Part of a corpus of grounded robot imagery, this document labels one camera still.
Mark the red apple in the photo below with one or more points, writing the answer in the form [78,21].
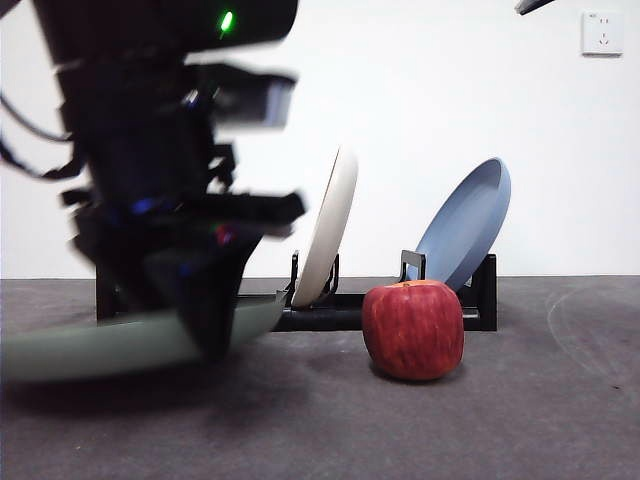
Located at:
[412,330]

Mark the blue plate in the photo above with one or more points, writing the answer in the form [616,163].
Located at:
[460,230]

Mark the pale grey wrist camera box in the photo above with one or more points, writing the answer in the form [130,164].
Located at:
[275,102]

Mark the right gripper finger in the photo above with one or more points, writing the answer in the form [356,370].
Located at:
[534,6]

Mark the cream plate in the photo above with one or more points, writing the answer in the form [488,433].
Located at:
[330,225]

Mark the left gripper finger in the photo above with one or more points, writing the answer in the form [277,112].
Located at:
[205,300]

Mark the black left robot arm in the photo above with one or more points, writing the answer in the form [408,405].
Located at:
[150,25]

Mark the green plate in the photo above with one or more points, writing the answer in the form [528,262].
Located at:
[100,345]

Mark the black plate rack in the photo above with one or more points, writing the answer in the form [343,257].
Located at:
[325,317]

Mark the white wall socket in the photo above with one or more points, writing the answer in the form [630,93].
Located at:
[602,34]

